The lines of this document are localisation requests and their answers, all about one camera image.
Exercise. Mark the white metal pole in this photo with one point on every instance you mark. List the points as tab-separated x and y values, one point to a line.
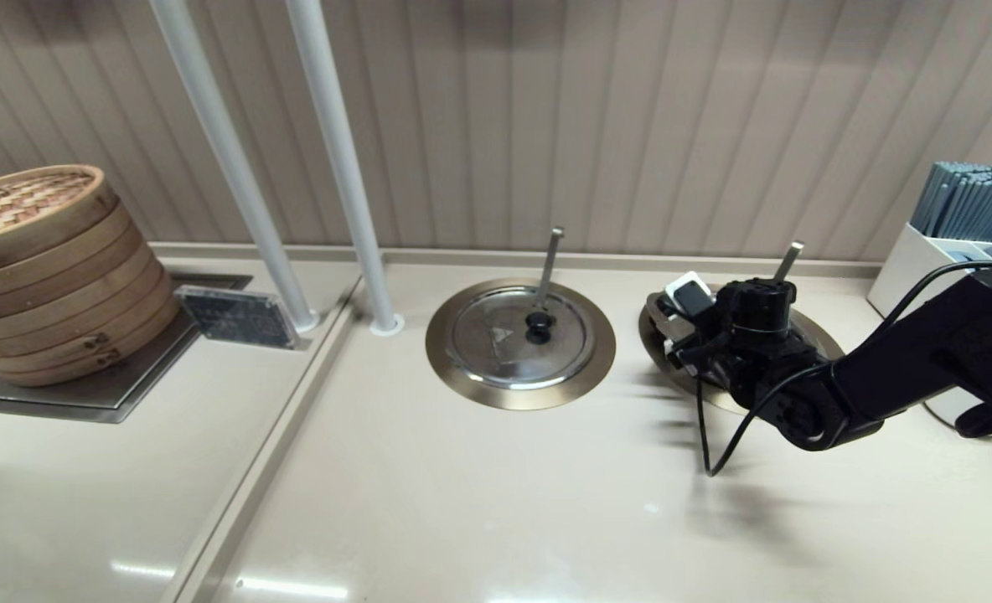
236	167
345	167

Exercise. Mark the grey chopsticks bundle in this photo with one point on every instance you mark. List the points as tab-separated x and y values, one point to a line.
973	201

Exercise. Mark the white round jar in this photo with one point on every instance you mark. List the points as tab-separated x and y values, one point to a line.
953	416

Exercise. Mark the bamboo steamer baskets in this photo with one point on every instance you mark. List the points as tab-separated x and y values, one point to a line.
52	276

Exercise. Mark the white cutlery holder box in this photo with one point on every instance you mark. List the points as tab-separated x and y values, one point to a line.
906	268

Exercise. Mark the steel inset tray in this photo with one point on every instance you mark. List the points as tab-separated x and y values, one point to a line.
85	400

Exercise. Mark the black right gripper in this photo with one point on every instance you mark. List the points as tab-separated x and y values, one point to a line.
756	352

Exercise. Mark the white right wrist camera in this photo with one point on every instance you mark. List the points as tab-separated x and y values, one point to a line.
690	295

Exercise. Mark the clear acrylic label stand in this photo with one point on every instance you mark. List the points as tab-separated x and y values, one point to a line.
236	316

